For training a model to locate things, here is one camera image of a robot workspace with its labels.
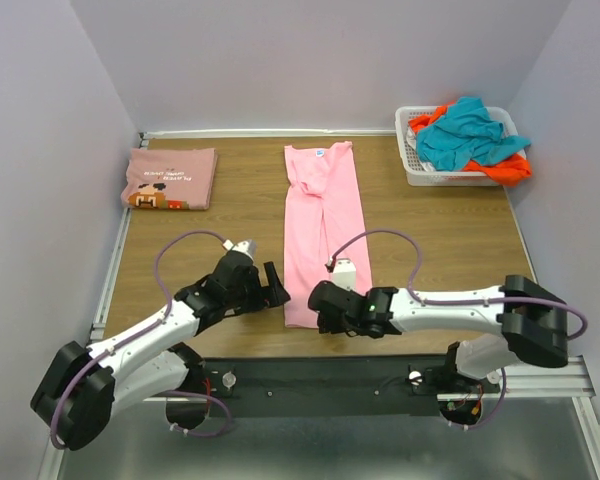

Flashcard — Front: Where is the bright pink t shirt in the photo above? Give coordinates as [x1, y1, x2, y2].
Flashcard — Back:
[283, 141, 366, 329]

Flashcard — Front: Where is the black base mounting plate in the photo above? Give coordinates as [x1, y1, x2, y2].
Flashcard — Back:
[175, 355, 499, 418]

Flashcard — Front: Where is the teal t shirt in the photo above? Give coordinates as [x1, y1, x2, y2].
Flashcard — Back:
[409, 97, 531, 172]

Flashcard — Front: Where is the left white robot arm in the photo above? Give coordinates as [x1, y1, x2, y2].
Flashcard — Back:
[30, 244, 290, 451]

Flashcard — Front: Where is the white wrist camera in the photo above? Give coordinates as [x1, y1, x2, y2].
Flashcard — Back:
[326, 258, 357, 291]
[222, 239, 256, 259]

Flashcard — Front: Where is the orange t shirt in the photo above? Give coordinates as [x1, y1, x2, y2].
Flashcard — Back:
[407, 102, 533, 188]

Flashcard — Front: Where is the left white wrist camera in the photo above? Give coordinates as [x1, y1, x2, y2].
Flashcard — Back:
[222, 239, 256, 259]

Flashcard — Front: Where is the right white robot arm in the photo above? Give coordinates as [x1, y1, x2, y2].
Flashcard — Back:
[308, 275, 569, 394]

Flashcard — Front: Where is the aluminium rail frame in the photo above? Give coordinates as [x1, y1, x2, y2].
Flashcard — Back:
[41, 135, 600, 479]

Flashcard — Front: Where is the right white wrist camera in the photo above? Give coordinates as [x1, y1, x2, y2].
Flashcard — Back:
[326, 258, 357, 291]

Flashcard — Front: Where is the folded dusty pink printed shirt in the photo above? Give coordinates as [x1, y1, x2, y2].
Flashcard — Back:
[121, 148, 218, 210]

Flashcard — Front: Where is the white plastic laundry basket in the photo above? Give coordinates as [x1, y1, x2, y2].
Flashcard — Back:
[395, 106, 498, 187]

